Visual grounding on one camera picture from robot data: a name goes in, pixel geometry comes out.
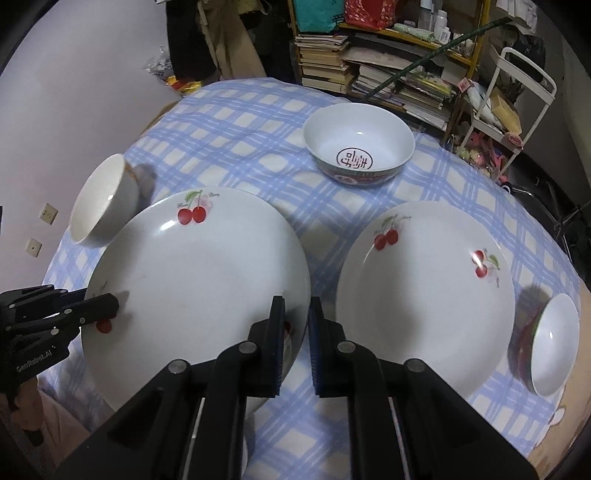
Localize yellow metal shelf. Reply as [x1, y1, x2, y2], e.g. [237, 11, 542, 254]
[287, 0, 492, 145]

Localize peach printed blanket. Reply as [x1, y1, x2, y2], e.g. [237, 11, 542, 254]
[37, 369, 588, 478]

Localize plain white bowl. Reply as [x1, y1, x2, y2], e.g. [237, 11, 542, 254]
[69, 154, 140, 245]

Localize blue checked tablecloth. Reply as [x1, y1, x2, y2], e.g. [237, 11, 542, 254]
[39, 78, 587, 480]

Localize stack of old books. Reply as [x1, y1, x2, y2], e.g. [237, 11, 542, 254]
[294, 34, 352, 93]

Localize red patterned bag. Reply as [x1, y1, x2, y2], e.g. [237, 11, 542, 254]
[344, 0, 394, 29]

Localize teal bag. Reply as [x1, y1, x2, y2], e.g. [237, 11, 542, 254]
[295, 0, 345, 34]

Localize white metal cart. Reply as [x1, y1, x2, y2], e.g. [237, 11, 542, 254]
[459, 46, 557, 185]

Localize green pole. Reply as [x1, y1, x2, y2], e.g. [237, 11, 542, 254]
[367, 21, 500, 100]

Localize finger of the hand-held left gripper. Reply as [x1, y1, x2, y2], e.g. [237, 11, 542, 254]
[59, 294, 119, 325]

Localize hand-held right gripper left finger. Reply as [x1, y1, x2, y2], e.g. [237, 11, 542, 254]
[55, 295, 285, 480]

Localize white bottles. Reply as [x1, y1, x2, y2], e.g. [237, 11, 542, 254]
[419, 0, 452, 43]

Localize white bowl with red outside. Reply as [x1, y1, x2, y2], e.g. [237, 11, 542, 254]
[509, 292, 581, 397]

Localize beige hanging garment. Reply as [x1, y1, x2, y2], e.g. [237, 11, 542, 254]
[202, 0, 269, 85]

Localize yellow and red packet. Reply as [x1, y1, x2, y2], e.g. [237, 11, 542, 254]
[165, 75, 205, 96]

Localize dark hanging clothes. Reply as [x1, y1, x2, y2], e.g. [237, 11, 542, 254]
[165, 0, 219, 83]

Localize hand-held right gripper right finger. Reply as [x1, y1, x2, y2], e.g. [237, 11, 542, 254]
[309, 296, 539, 480]

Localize pile of magazines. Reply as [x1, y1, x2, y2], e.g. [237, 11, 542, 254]
[348, 60, 454, 131]

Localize pink items in cart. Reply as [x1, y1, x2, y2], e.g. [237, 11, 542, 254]
[455, 130, 511, 182]

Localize large white cherry plate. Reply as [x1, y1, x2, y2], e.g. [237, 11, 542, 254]
[82, 187, 311, 418]

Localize white bowl with red symbol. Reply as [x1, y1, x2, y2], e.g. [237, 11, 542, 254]
[303, 102, 415, 188]

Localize black metal stand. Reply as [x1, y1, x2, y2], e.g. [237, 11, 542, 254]
[505, 178, 591, 243]

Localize printed plastic bag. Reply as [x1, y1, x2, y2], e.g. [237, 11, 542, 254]
[147, 46, 177, 85]

